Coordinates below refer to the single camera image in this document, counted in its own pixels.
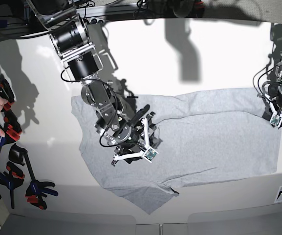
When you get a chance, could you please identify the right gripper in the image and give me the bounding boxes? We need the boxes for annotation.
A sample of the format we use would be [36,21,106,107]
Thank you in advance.
[111,104,160,164]

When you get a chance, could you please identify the light grey T-shirt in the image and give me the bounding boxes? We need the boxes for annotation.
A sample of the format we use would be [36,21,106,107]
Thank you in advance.
[71,88,281,214]

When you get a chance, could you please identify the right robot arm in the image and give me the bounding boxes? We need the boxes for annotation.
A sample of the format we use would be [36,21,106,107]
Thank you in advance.
[27,0,158,165]

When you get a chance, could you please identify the long bar blue clamp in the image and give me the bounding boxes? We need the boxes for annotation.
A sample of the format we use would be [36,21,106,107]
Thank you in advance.
[8,144,59,210]

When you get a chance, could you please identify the top blue orange clamp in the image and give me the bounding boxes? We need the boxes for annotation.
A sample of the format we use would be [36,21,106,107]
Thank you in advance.
[0,74,15,112]

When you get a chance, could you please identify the blue orange clamp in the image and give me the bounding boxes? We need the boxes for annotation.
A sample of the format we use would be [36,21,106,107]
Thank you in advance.
[0,161,25,209]
[0,109,22,153]
[0,74,15,112]

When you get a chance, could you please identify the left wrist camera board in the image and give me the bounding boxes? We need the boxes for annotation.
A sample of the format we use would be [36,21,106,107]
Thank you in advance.
[269,113,282,128]

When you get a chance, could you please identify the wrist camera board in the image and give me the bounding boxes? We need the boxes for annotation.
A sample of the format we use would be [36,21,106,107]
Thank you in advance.
[142,146,158,163]
[269,113,282,128]

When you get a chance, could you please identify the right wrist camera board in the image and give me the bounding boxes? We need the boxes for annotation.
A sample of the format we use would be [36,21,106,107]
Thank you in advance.
[142,146,158,163]

